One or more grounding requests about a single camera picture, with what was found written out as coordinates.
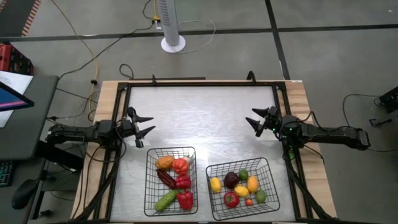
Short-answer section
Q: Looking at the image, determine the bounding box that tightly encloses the white power strip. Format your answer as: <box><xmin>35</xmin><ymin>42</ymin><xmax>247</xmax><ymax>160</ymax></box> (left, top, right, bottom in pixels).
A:
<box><xmin>151</xmin><ymin>17</ymin><xmax>164</xmax><ymax>32</ymax></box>

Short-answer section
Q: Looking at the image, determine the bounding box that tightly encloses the long black floor cable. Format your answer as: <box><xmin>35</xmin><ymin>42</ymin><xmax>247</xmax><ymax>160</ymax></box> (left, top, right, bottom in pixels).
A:
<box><xmin>58</xmin><ymin>0</ymin><xmax>156</xmax><ymax>80</ymax></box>

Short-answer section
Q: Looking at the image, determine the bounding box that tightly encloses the light green lime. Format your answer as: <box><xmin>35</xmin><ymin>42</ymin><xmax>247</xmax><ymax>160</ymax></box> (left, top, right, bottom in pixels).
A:
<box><xmin>255</xmin><ymin>189</ymin><xmax>267</xmax><ymax>204</ymax></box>

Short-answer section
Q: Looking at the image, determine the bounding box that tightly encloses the orange oval vegetable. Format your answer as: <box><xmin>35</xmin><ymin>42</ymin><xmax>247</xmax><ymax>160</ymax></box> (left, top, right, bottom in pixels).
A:
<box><xmin>155</xmin><ymin>155</ymin><xmax>176</xmax><ymax>170</ymax></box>

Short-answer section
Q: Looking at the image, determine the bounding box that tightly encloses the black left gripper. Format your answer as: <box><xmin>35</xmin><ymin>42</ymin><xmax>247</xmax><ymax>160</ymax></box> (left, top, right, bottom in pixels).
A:
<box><xmin>121</xmin><ymin>106</ymin><xmax>156</xmax><ymax>149</ymax></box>

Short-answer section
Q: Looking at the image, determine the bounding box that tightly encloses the red crate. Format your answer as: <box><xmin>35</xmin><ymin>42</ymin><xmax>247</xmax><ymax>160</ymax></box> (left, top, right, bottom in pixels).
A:
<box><xmin>0</xmin><ymin>42</ymin><xmax>34</xmax><ymax>76</ymax></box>

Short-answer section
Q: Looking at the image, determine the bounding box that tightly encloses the black desk support frame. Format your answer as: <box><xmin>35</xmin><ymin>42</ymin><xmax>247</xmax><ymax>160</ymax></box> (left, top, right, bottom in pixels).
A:
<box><xmin>29</xmin><ymin>139</ymin><xmax>85</xmax><ymax>220</ymax></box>

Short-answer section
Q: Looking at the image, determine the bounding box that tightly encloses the green cucumber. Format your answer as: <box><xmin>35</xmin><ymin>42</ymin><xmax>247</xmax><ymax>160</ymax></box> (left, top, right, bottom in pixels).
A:
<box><xmin>154</xmin><ymin>189</ymin><xmax>180</xmax><ymax>212</ymax></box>

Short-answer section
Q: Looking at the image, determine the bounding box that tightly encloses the yellow lemon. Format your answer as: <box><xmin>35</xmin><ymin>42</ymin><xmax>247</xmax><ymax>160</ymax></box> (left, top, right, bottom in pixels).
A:
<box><xmin>210</xmin><ymin>177</ymin><xmax>222</xmax><ymax>194</ymax></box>
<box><xmin>233</xmin><ymin>185</ymin><xmax>250</xmax><ymax>198</ymax></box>

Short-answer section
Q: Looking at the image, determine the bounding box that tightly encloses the backlit keyboard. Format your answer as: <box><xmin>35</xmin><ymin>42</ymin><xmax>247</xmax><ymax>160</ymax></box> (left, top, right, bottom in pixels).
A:
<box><xmin>0</xmin><ymin>161</ymin><xmax>15</xmax><ymax>188</ymax></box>

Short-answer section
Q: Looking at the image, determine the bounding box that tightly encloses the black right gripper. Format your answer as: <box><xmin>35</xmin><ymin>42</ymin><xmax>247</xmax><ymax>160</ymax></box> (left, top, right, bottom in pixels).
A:
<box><xmin>245</xmin><ymin>105</ymin><xmax>282</xmax><ymax>138</ymax></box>

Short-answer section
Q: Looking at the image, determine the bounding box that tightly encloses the white tower fan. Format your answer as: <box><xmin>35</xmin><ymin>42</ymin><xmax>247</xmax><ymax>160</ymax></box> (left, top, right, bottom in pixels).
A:
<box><xmin>157</xmin><ymin>0</ymin><xmax>187</xmax><ymax>54</ymax></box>

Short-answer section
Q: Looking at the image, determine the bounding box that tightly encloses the dark mat with striped edge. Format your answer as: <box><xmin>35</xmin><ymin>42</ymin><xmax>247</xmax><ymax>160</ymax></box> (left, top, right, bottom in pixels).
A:
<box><xmin>0</xmin><ymin>0</ymin><xmax>42</xmax><ymax>37</ymax></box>

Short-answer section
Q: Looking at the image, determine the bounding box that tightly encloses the black equipment box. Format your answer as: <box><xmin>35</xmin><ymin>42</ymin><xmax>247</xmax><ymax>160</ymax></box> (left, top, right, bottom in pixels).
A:
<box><xmin>378</xmin><ymin>86</ymin><xmax>398</xmax><ymax>113</ymax></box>

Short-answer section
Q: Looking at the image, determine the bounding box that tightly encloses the black floor stand foot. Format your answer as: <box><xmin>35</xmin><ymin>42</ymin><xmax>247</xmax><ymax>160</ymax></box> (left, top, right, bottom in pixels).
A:
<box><xmin>369</xmin><ymin>109</ymin><xmax>398</xmax><ymax>127</ymax></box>

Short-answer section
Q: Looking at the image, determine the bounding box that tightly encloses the yellow floor cable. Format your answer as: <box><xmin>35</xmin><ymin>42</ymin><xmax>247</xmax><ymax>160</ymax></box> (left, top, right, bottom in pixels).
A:
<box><xmin>50</xmin><ymin>0</ymin><xmax>100</xmax><ymax>121</ymax></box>

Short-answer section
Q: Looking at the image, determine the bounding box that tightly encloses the thin black bar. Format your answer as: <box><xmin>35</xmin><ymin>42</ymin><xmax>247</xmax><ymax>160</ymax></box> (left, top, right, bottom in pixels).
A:
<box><xmin>129</xmin><ymin>77</ymin><xmax>206</xmax><ymax>82</ymax></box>

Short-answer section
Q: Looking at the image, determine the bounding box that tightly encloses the thin black floor cable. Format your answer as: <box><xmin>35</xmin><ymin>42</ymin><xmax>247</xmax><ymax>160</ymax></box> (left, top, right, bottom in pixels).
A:
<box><xmin>342</xmin><ymin>93</ymin><xmax>398</xmax><ymax>153</ymax></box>

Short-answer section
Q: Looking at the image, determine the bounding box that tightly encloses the dark purple round fruit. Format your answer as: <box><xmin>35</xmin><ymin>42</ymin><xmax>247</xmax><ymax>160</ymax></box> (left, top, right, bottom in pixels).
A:
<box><xmin>223</xmin><ymin>171</ymin><xmax>240</xmax><ymax>190</ymax></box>

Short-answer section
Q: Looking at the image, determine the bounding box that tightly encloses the red bell pepper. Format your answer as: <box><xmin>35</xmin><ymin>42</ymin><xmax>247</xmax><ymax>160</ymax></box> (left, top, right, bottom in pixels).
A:
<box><xmin>175</xmin><ymin>175</ymin><xmax>192</xmax><ymax>190</ymax></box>
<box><xmin>176</xmin><ymin>190</ymin><xmax>194</xmax><ymax>210</ymax></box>

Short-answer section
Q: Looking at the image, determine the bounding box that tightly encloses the black computer mouse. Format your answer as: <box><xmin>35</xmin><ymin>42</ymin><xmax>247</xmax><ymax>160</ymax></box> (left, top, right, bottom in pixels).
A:
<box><xmin>11</xmin><ymin>178</ymin><xmax>40</xmax><ymax>210</ymax></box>

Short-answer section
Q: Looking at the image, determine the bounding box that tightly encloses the computer monitor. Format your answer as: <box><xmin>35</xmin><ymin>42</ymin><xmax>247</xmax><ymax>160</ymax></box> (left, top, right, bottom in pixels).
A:
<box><xmin>0</xmin><ymin>81</ymin><xmax>35</xmax><ymax>112</ymax></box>

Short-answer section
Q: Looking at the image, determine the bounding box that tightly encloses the white fan cable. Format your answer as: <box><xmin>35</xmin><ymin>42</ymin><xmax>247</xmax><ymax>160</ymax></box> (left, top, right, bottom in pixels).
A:
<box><xmin>177</xmin><ymin>19</ymin><xmax>216</xmax><ymax>54</ymax></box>

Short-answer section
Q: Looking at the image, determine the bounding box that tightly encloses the red tomato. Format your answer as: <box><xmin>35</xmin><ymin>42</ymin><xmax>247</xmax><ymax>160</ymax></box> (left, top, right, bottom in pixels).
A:
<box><xmin>223</xmin><ymin>190</ymin><xmax>240</xmax><ymax>209</ymax></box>

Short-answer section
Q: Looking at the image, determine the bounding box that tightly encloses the looped black cable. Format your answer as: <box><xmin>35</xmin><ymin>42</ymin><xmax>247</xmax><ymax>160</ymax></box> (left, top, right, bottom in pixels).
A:
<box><xmin>119</xmin><ymin>63</ymin><xmax>134</xmax><ymax>80</ymax></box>

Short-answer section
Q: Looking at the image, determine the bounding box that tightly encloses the dark red chili pepper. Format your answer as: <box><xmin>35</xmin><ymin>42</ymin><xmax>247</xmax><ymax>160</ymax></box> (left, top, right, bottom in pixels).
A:
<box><xmin>155</xmin><ymin>169</ymin><xmax>177</xmax><ymax>190</ymax></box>

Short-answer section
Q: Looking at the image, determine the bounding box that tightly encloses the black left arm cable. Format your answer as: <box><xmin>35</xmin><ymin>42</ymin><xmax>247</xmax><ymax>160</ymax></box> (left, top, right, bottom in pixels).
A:
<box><xmin>83</xmin><ymin>124</ymin><xmax>128</xmax><ymax>164</ymax></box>

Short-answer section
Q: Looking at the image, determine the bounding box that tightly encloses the white paper sheet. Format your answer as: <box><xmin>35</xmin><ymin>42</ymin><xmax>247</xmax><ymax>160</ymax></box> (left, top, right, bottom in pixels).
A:
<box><xmin>0</xmin><ymin>70</ymin><xmax>34</xmax><ymax>128</ymax></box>

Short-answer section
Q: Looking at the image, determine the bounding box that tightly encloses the dark grey desk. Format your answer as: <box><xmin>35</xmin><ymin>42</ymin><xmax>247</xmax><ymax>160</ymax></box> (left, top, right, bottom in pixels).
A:
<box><xmin>0</xmin><ymin>74</ymin><xmax>60</xmax><ymax>161</ymax></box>

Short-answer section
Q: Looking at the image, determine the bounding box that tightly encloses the black wire basket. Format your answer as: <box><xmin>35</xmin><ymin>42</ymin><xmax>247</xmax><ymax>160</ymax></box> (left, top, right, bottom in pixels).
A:
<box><xmin>144</xmin><ymin>146</ymin><xmax>199</xmax><ymax>217</ymax></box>
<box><xmin>205</xmin><ymin>157</ymin><xmax>280</xmax><ymax>222</ymax></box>

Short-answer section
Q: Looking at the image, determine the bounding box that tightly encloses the black metal table frame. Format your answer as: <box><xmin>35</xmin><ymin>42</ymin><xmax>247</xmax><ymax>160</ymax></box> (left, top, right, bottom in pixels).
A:
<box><xmin>70</xmin><ymin>80</ymin><xmax>338</xmax><ymax>223</ymax></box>

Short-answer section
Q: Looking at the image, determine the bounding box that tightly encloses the orange-yellow mango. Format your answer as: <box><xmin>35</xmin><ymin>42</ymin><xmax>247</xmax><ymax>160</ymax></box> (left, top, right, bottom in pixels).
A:
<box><xmin>246</xmin><ymin>175</ymin><xmax>259</xmax><ymax>194</ymax></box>

